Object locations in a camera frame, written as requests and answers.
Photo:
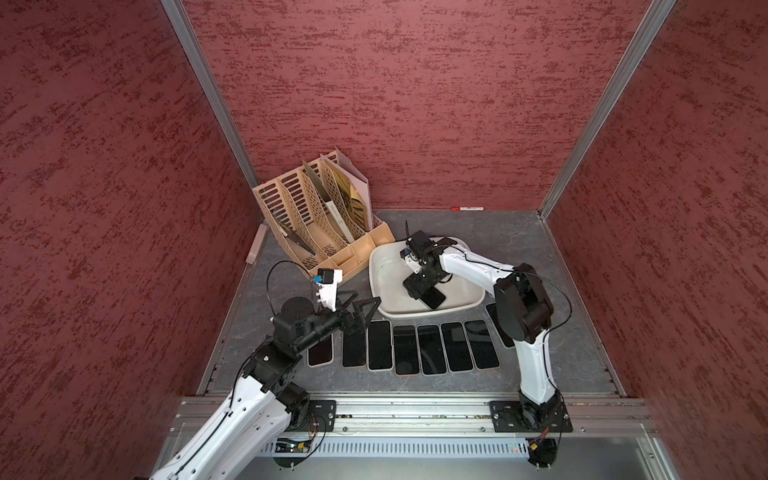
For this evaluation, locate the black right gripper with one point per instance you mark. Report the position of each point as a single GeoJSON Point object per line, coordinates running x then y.
{"type": "Point", "coordinates": [422, 287]}

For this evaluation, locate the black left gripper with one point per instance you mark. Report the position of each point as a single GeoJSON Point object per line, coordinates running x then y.
{"type": "Point", "coordinates": [359, 307]}

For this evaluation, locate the black phone without case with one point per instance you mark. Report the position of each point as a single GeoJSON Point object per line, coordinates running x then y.
{"type": "Point", "coordinates": [433, 298]}

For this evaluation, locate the small phone pink case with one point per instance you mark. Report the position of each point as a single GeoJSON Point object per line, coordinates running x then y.
{"type": "Point", "coordinates": [481, 344]}

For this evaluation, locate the dark phone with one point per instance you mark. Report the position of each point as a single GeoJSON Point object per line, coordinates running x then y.
{"type": "Point", "coordinates": [506, 340]}

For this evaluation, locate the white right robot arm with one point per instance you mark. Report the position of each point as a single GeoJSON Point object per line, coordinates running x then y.
{"type": "Point", "coordinates": [523, 311]}

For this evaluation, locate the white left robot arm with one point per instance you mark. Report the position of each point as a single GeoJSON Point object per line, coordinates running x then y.
{"type": "Point", "coordinates": [264, 400]}

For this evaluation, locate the white plastic storage tub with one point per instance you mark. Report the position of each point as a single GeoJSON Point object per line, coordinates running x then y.
{"type": "Point", "coordinates": [388, 270]}

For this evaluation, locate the gold patterned folder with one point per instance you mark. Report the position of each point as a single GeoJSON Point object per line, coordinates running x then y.
{"type": "Point", "coordinates": [356, 207]}

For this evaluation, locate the beige desk file organizer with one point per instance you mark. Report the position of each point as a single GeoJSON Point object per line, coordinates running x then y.
{"type": "Point", "coordinates": [308, 200]}

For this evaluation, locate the black notebook in organizer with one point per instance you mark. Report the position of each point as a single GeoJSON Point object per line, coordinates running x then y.
{"type": "Point", "coordinates": [294, 237]}

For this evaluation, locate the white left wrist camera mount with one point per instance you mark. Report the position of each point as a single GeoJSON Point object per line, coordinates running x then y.
{"type": "Point", "coordinates": [327, 281]}

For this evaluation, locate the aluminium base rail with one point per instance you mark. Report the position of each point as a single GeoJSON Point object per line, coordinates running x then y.
{"type": "Point", "coordinates": [419, 427]}

